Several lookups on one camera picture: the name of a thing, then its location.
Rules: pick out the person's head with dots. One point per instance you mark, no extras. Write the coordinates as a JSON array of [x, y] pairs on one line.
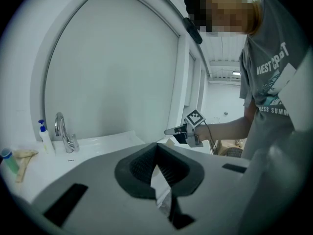
[[227, 11]]

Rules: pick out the green bottle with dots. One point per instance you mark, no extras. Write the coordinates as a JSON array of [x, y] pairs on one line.
[[9, 161]]

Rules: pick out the wide pale roller blind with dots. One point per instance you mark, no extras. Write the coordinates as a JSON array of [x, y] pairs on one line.
[[110, 70]]

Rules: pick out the narrow pale roller blind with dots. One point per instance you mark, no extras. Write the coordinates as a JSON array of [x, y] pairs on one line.
[[192, 79]]

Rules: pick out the ceiling tube lamp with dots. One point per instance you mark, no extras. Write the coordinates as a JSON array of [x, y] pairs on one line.
[[236, 72]]

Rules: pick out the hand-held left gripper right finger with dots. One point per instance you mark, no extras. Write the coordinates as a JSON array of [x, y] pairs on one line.
[[215, 192]]

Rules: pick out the person's right forearm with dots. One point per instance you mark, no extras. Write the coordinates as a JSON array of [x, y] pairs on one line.
[[227, 130]]

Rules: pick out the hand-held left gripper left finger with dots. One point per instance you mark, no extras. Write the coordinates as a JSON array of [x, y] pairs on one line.
[[97, 204]]

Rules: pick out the person's grey t-shirt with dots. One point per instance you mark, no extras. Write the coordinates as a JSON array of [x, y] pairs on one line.
[[264, 57]]

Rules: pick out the white vanity cabinet with sink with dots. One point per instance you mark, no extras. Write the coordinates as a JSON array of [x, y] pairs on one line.
[[97, 146]]

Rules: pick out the chrome faucet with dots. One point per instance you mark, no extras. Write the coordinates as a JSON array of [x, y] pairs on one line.
[[66, 136]]

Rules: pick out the beige cloth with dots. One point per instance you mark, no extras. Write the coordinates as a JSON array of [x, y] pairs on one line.
[[24, 160]]

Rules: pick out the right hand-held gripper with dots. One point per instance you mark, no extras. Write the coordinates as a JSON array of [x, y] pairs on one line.
[[194, 118]]

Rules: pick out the black head-worn camera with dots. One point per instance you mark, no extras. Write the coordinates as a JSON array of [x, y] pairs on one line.
[[194, 32]]

